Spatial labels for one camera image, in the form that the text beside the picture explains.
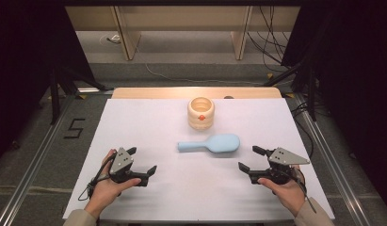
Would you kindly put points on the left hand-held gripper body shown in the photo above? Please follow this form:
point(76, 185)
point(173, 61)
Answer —
point(121, 160)

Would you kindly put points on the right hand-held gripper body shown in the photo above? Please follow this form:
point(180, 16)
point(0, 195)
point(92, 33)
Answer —
point(287, 157)

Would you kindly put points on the light blue hairbrush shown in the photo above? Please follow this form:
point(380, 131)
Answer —
point(219, 142)

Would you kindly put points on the cream ribbed cup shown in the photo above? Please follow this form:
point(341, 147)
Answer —
point(196, 121)

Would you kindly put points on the person's left hand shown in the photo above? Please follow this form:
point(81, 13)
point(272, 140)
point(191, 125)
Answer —
point(104, 190)

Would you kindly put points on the person's right hand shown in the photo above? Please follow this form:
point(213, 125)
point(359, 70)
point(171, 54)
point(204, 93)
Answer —
point(287, 194)

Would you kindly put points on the white board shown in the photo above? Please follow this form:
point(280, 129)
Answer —
point(188, 188)

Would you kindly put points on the black metal stand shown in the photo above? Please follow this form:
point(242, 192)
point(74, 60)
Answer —
point(312, 94)
point(55, 100)

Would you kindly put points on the black curtain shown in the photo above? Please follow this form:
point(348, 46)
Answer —
point(21, 62)
point(354, 78)

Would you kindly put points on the beige desk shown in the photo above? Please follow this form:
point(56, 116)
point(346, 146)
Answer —
point(188, 19)

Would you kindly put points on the aluminium floor rail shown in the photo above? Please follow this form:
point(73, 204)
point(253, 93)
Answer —
point(335, 169)
point(31, 179)

